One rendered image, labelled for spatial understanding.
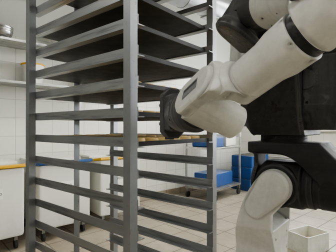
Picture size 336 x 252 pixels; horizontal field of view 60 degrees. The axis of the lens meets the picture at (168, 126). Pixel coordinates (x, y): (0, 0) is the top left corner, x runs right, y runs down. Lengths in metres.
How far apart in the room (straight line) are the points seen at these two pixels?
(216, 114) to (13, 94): 3.21
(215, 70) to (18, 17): 3.43
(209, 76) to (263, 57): 0.09
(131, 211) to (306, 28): 0.65
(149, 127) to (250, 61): 4.04
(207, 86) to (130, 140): 0.42
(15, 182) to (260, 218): 2.44
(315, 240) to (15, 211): 2.64
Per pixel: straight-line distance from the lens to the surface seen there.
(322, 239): 3.07
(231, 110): 0.53
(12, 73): 3.63
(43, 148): 3.68
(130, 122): 0.83
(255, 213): 0.81
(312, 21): 0.39
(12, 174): 2.93
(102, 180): 3.30
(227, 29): 0.64
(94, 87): 1.01
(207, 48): 1.23
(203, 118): 0.51
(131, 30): 0.87
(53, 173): 3.04
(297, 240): 2.97
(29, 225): 1.40
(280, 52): 0.40
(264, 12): 0.54
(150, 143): 0.91
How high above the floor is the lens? 1.10
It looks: level
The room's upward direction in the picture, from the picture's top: straight up
